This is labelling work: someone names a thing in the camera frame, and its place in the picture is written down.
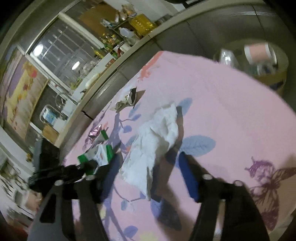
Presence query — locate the silver wrapper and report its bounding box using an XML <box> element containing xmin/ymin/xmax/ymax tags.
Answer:
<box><xmin>115</xmin><ymin>87</ymin><xmax>144</xmax><ymax>113</ymax></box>

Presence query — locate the brown wooden panel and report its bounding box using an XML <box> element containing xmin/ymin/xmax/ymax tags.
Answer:
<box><xmin>79</xmin><ymin>2</ymin><xmax>121</xmax><ymax>30</ymax></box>

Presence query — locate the shelf of packets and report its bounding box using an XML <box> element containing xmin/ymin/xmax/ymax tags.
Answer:
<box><xmin>99</xmin><ymin>3</ymin><xmax>137</xmax><ymax>30</ymax></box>

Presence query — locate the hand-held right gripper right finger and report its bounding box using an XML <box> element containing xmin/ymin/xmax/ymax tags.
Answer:
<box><xmin>179</xmin><ymin>152</ymin><xmax>270</xmax><ymax>241</ymax></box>

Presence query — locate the barred window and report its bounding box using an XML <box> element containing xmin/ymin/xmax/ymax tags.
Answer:
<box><xmin>25</xmin><ymin>11</ymin><xmax>121</xmax><ymax>93</ymax></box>

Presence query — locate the printed window blind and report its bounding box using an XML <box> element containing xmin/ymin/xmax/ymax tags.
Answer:
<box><xmin>0</xmin><ymin>46</ymin><xmax>49</xmax><ymax>139</ymax></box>

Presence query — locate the row of sauce bottles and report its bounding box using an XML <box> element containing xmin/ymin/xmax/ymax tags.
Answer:
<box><xmin>94</xmin><ymin>32</ymin><xmax>121</xmax><ymax>58</ymax></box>

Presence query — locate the beige waste bin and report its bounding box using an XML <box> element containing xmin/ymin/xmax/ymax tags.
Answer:
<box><xmin>211</xmin><ymin>38</ymin><xmax>290</xmax><ymax>95</ymax></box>

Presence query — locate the yellow oil bottle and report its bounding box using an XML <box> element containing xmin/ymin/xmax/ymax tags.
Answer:
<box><xmin>128</xmin><ymin>14</ymin><xmax>156</xmax><ymax>35</ymax></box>

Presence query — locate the small green white wrapper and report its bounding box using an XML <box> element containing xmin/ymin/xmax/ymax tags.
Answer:
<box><xmin>98</xmin><ymin>129</ymin><xmax>109</xmax><ymax>143</ymax></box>

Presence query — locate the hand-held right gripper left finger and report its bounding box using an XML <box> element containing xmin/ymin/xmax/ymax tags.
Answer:
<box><xmin>28</xmin><ymin>154</ymin><xmax>122</xmax><ymax>241</ymax></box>

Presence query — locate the pink printed tablecloth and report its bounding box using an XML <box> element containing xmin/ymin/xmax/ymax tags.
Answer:
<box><xmin>63</xmin><ymin>51</ymin><xmax>296</xmax><ymax>241</ymax></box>

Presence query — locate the white radish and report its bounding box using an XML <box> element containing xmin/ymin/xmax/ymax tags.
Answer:
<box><xmin>84</xmin><ymin>73</ymin><xmax>102</xmax><ymax>90</ymax></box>

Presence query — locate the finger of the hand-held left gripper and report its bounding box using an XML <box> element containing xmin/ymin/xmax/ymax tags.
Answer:
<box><xmin>61</xmin><ymin>160</ymin><xmax>100</xmax><ymax>183</ymax></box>

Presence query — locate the pink foil wrapper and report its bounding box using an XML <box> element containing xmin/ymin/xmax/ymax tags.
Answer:
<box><xmin>89</xmin><ymin>125</ymin><xmax>102</xmax><ymax>140</ymax></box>

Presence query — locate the green white carton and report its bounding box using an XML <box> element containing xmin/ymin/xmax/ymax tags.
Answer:
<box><xmin>77</xmin><ymin>145</ymin><xmax>116</xmax><ymax>174</ymax></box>

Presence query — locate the grey kitchen cabinet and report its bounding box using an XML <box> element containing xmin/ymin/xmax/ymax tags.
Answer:
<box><xmin>58</xmin><ymin>5</ymin><xmax>289</xmax><ymax>149</ymax></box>

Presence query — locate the white plastic jug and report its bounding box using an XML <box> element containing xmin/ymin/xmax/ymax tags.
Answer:
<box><xmin>119</xmin><ymin>27</ymin><xmax>134</xmax><ymax>39</ymax></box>

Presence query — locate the blue printed box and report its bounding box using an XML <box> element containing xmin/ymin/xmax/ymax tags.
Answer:
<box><xmin>44</xmin><ymin>109</ymin><xmax>57</xmax><ymax>123</ymax></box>

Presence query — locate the white tissue paper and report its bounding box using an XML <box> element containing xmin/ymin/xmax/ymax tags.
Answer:
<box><xmin>119</xmin><ymin>103</ymin><xmax>179</xmax><ymax>201</ymax></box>

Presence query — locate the small wooden board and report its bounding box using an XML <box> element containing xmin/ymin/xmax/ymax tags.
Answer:
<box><xmin>42</xmin><ymin>124</ymin><xmax>59</xmax><ymax>142</ymax></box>

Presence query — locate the clear plastic bottle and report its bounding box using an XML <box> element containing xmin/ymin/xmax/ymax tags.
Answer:
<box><xmin>218</xmin><ymin>49</ymin><xmax>236</xmax><ymax>67</ymax></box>

